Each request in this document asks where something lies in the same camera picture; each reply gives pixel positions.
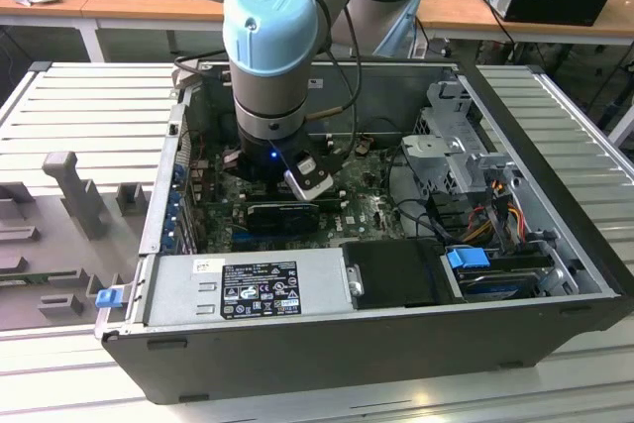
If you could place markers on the green RAM stick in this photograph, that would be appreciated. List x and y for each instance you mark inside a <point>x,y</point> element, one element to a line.
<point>22,280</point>
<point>339,205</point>

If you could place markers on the black graphics card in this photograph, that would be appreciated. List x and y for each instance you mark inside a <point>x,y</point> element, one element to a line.
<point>282,221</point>

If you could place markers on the silver perforated drive cage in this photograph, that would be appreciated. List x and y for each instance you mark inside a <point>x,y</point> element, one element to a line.
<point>431,145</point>

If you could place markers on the silver power supply unit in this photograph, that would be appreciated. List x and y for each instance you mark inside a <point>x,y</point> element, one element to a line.
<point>168,294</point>

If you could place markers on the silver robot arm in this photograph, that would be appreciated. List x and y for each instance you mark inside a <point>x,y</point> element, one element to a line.
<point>267,22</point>

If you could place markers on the hard disk drive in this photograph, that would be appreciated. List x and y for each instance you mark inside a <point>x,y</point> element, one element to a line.
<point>500,289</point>

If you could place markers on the grey parts rack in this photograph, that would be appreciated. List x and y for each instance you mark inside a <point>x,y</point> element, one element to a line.
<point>64,254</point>

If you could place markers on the pale blue teach pendant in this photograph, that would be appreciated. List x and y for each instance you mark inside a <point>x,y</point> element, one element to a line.
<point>401,27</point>

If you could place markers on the blue slot retainer clip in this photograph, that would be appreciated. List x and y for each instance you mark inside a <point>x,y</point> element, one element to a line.
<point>171,235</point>
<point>179,170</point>
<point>173,207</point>

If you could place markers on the green motherboard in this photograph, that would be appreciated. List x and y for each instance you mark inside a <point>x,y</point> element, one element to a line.
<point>369,205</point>

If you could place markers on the RAM slot white clips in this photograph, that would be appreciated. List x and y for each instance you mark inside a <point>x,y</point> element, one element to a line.
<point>257,196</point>
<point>329,136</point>

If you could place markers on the black and silver PC case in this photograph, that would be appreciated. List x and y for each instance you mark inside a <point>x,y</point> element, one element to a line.
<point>297,358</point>

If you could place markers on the black plastic shroud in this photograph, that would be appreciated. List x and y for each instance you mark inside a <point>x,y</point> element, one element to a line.
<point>396,269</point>

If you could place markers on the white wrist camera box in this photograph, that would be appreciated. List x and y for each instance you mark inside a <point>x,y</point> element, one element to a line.
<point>309,185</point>

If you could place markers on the blue disk carrier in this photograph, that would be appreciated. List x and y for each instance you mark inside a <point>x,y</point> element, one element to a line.
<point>468,264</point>

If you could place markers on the blue release latch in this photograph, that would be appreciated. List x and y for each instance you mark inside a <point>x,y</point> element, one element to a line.
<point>108,298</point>

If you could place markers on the silver coin cell battery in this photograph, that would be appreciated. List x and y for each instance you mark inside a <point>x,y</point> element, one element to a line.
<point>363,147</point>

